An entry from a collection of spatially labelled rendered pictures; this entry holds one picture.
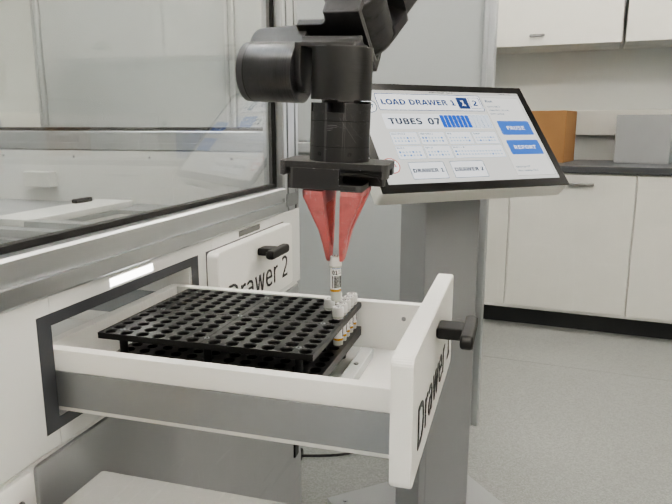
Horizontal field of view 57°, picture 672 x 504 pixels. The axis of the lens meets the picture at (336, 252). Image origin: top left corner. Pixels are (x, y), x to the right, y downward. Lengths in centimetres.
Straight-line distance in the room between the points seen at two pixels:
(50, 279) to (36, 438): 14
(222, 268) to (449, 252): 80
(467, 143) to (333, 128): 96
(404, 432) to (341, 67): 32
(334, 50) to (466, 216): 103
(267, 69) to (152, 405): 32
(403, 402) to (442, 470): 128
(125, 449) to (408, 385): 39
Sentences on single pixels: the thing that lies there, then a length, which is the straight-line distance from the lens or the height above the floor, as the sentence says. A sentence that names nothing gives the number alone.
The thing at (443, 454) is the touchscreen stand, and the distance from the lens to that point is 174.
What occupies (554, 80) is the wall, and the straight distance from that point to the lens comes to 420.
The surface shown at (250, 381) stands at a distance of 54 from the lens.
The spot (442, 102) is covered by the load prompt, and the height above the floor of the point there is 116.
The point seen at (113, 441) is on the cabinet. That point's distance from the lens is 74.
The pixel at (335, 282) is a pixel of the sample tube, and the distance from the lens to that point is 62.
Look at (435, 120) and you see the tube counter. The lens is 151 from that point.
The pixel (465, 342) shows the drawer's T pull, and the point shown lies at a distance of 57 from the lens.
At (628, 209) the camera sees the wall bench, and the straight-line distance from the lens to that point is 351.
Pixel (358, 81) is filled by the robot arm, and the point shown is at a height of 114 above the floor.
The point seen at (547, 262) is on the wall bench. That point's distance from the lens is 355.
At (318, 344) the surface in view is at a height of 90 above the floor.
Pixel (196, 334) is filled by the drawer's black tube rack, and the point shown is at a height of 90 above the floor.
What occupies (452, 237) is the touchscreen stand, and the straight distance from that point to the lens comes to 155.
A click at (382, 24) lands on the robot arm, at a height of 119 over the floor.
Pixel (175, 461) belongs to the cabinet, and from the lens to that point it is 87.
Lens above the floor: 110
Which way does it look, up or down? 11 degrees down
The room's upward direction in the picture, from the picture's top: straight up
